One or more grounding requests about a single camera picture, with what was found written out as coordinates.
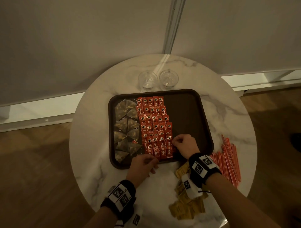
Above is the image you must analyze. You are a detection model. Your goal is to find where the red Nescafe sachets group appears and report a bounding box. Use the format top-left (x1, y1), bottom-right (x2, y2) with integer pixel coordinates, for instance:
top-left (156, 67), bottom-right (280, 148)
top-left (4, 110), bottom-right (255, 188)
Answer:
top-left (135, 96), bottom-right (174, 161)

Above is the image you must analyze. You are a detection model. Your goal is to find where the clear glass cup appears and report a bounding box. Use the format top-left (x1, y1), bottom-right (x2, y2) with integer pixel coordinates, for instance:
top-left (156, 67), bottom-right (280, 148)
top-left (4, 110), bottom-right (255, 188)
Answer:
top-left (138, 70), bottom-right (158, 91)
top-left (159, 69), bottom-right (179, 90)

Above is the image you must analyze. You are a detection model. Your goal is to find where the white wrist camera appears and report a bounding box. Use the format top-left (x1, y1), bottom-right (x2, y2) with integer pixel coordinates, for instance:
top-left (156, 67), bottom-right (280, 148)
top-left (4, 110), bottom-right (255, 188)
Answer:
top-left (127, 211), bottom-right (142, 228)
top-left (181, 174), bottom-right (203, 200)

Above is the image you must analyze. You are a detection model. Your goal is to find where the person's right forearm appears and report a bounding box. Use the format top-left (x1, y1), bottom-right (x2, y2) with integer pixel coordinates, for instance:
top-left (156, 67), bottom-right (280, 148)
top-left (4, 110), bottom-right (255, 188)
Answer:
top-left (206, 174), bottom-right (280, 228)

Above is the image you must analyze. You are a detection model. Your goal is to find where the pile of yellow sachets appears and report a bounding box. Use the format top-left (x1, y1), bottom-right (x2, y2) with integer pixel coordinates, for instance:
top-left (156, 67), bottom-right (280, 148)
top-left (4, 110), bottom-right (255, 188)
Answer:
top-left (169, 161), bottom-right (210, 220)

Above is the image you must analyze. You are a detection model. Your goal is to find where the pile of orange stick packets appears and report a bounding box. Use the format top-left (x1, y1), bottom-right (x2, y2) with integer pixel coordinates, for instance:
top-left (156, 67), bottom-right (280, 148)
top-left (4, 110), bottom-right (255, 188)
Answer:
top-left (209, 134), bottom-right (241, 188)

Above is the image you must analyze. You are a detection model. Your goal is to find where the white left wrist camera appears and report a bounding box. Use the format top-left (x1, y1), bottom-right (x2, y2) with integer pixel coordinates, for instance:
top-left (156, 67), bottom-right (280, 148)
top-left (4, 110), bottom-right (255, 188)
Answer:
top-left (127, 211), bottom-right (142, 228)

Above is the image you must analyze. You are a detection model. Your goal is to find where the dark brown tray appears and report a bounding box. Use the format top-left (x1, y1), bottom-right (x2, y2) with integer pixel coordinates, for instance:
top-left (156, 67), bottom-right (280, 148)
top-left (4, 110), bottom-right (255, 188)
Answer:
top-left (108, 89), bottom-right (214, 170)

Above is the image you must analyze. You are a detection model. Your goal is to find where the person's left forearm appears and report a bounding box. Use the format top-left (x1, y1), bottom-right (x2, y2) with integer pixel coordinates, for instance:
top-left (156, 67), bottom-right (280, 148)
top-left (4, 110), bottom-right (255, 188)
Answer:
top-left (84, 206), bottom-right (118, 228)

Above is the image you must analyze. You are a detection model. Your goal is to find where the perforated metal wall rail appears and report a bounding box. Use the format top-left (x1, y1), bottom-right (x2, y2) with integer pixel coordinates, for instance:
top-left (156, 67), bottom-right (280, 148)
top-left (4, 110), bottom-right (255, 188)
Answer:
top-left (163, 0), bottom-right (186, 54)

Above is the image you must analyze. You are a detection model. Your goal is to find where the neat cluster of tea bags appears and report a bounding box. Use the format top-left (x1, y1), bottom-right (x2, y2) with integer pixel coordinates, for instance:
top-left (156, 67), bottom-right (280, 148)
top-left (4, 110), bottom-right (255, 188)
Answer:
top-left (113, 98), bottom-right (143, 164)

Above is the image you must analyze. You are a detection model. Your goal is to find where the black right wristband with markers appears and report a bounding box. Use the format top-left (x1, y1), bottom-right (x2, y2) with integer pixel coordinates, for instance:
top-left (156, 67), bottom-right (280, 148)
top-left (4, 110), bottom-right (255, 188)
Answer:
top-left (188, 153), bottom-right (222, 188)

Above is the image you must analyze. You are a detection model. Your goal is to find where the round white marble table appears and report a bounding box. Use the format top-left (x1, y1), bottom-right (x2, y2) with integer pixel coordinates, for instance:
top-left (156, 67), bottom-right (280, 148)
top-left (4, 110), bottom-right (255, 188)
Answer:
top-left (0, 68), bottom-right (301, 133)

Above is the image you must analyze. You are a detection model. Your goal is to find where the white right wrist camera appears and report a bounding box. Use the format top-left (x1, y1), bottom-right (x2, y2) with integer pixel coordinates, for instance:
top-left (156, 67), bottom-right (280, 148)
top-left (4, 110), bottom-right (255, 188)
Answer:
top-left (181, 174), bottom-right (203, 200)

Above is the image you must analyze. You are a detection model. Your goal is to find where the person's right hand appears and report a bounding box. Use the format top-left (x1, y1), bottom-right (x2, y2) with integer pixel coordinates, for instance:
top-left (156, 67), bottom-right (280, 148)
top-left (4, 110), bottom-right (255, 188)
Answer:
top-left (172, 134), bottom-right (200, 160)

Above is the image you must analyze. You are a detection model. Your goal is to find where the black wristband with markers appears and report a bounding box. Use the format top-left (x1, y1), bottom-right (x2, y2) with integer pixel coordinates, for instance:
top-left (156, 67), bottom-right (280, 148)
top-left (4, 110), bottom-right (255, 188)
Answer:
top-left (188, 153), bottom-right (222, 188)
top-left (100, 179), bottom-right (137, 224)

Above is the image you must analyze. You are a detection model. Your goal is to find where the black left wristband with markers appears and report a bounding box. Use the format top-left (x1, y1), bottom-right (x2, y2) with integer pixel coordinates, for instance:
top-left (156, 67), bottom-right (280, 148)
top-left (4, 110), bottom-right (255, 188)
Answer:
top-left (100, 179), bottom-right (137, 224)

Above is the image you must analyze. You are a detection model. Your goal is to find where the person's left hand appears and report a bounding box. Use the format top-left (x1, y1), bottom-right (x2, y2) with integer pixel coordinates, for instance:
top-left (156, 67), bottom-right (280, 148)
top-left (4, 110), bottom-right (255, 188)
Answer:
top-left (126, 154), bottom-right (159, 188)

